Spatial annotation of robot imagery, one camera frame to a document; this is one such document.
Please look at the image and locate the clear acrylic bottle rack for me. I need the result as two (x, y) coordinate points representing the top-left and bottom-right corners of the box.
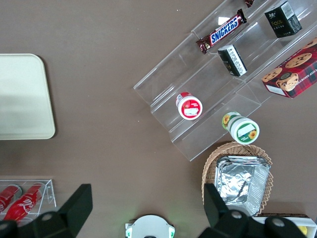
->
(0, 178), (57, 222)

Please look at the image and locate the red cola bottle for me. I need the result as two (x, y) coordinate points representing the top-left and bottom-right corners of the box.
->
(2, 184), (45, 222)
(0, 184), (23, 214)

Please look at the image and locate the red plaid cookie box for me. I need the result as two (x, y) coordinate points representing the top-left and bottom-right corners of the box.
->
(261, 37), (317, 99)

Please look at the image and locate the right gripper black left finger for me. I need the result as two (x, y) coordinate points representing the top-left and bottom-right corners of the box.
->
(32, 183), (94, 238)

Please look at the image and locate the small black carton box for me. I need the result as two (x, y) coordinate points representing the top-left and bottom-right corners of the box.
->
(264, 0), (303, 39)
(217, 44), (248, 77)

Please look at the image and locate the clear acrylic stepped display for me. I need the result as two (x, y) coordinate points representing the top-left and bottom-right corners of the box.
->
(133, 0), (317, 162)

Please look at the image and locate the green lid snack cup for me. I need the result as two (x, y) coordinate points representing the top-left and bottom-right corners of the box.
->
(221, 111), (260, 145)

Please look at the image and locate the aluminium foil tray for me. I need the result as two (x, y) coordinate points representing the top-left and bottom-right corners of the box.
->
(214, 155), (271, 217)

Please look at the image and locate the red lid snack cup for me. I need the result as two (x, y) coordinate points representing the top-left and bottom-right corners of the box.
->
(175, 91), (204, 121)

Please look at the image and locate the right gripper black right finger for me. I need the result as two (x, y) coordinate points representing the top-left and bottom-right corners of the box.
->
(199, 182), (254, 238)

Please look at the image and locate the beige plastic tray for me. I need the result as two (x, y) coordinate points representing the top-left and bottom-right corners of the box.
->
(0, 54), (56, 140)

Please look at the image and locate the light tan wicker basket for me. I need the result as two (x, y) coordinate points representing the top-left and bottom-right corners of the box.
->
(202, 141), (273, 217)

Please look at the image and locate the white rectangular plastic bin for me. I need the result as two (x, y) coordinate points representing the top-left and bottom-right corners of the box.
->
(252, 214), (317, 238)

